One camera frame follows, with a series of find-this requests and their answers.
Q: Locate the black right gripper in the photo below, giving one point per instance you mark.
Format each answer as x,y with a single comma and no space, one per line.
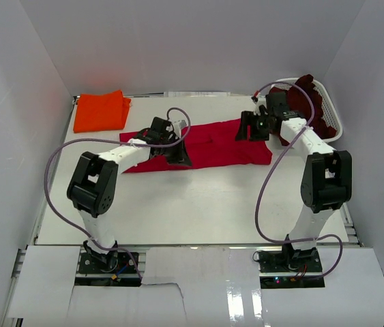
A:
247,118

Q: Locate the white plastic laundry basket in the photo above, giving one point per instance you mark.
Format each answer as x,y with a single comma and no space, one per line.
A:
330,114

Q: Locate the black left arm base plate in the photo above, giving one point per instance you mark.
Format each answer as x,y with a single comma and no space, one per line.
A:
121,272

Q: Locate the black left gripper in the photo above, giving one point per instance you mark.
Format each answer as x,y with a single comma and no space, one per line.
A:
181,157

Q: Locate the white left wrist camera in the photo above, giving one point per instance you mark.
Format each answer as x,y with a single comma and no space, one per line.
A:
178,127

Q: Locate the orange folded t shirt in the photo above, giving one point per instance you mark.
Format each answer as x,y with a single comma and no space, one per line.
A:
105,112

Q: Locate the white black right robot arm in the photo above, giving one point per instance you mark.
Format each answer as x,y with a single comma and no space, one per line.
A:
326,183

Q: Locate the dark maroon t shirt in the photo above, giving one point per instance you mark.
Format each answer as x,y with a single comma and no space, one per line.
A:
297,102

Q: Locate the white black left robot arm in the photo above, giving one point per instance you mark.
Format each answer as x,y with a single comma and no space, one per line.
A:
93,183

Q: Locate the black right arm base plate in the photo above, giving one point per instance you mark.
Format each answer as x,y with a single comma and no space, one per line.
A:
276,272

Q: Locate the bright red t shirt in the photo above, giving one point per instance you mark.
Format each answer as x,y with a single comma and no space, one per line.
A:
213,145

